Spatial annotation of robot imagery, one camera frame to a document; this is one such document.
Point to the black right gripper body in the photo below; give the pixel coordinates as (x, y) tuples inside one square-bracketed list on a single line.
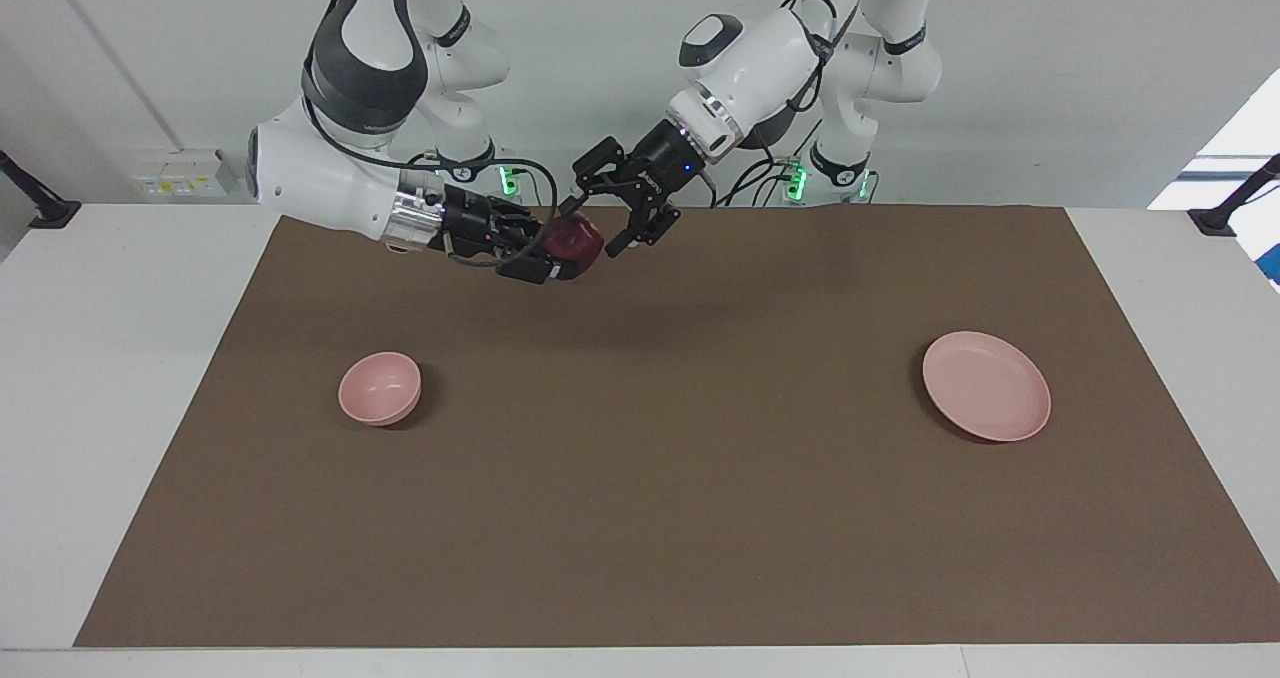
[(480, 228)]

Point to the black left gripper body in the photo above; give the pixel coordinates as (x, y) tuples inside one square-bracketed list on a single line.
[(655, 173)]

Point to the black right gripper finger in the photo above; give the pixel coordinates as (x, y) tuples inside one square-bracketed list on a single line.
[(540, 268), (528, 226)]

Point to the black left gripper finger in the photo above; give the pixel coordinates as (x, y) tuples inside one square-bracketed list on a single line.
[(645, 230), (590, 180)]

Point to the dark red apple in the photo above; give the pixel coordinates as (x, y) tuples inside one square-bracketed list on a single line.
[(578, 243)]

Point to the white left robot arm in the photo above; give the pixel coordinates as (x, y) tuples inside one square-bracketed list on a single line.
[(770, 58)]

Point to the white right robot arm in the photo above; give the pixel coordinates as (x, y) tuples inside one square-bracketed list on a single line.
[(340, 173)]

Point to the pink bowl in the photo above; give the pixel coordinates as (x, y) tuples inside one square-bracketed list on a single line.
[(378, 388)]

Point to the pink plate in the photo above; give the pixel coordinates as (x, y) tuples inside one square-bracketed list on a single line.
[(986, 386)]

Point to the brown table mat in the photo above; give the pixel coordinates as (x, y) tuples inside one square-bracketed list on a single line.
[(640, 518)]

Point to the black clamp stand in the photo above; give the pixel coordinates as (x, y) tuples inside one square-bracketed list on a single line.
[(1225, 213), (40, 203)]

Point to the blue object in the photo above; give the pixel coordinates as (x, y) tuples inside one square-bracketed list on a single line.
[(1272, 263)]

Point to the white wall socket strip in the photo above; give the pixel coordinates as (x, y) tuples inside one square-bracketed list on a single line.
[(180, 173)]

